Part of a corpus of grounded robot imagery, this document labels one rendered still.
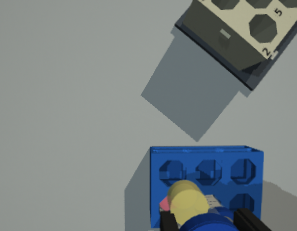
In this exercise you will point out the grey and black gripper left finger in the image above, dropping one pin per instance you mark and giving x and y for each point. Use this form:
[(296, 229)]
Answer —
[(168, 221)]

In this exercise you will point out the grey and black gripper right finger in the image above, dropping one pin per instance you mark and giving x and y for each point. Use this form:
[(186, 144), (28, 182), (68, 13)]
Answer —
[(245, 220)]

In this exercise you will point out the blue tube rack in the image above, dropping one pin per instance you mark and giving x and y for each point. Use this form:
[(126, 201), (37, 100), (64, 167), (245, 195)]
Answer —
[(201, 163)]

